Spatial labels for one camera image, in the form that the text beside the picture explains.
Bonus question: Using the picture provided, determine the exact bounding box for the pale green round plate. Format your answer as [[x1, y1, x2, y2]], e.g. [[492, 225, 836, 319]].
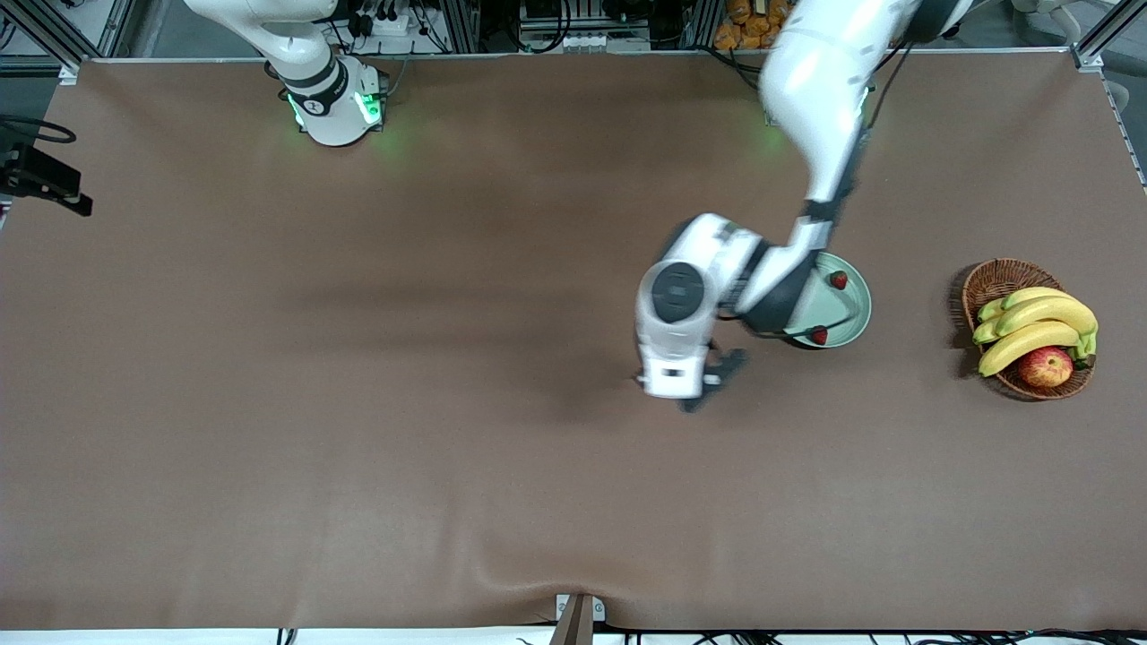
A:
[[787, 253, 873, 348]]

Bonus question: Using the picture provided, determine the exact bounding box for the white power strip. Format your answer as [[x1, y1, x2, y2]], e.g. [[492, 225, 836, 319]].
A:
[[352, 7, 418, 39]]

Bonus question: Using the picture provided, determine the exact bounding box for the large table cover cloth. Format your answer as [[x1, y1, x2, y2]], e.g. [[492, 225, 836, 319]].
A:
[[0, 49, 1147, 632]]

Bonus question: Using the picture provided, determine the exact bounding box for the pile of orange fruits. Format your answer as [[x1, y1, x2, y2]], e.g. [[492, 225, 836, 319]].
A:
[[714, 0, 791, 51]]

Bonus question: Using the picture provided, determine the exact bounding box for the brown wicker basket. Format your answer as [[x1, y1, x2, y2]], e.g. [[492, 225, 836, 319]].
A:
[[962, 258, 1096, 400]]

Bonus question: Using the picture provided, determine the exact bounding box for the yellow banana bunch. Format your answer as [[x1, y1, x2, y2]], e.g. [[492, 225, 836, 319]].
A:
[[973, 287, 1100, 378]]

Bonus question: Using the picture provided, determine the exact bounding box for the red yellow apple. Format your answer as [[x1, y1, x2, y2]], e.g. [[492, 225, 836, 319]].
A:
[[1017, 346, 1074, 389]]

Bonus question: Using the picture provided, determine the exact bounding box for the aluminium frame strut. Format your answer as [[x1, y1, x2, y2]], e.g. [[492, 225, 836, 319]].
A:
[[0, 0, 99, 86], [1069, 0, 1147, 74]]

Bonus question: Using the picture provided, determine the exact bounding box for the aluminium frame post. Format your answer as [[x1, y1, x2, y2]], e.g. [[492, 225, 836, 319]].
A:
[[439, 0, 482, 53], [681, 0, 722, 50]]

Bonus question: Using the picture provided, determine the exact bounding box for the metal table clamp bracket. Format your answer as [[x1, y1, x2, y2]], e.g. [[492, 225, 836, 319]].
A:
[[554, 593, 607, 645]]

